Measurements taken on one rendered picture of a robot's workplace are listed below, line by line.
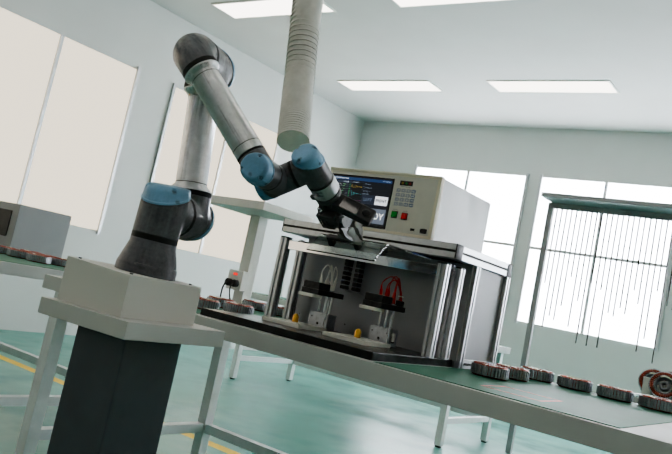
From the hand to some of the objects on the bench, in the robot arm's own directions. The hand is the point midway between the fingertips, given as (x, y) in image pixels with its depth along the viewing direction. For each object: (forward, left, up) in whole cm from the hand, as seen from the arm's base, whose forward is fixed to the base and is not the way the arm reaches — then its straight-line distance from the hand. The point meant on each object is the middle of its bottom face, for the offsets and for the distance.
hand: (361, 241), depth 210 cm
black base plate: (+16, +17, -31) cm, 39 cm away
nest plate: (+15, +5, -29) cm, 33 cm away
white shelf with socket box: (+66, +111, -35) cm, 134 cm away
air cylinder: (+28, +30, -30) cm, 50 cm away
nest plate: (+14, +29, -30) cm, 44 cm away
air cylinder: (+30, +6, -28) cm, 42 cm away
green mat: (+42, -46, -28) cm, 68 cm away
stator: (+39, -28, -29) cm, 56 cm away
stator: (+56, -26, -29) cm, 68 cm away
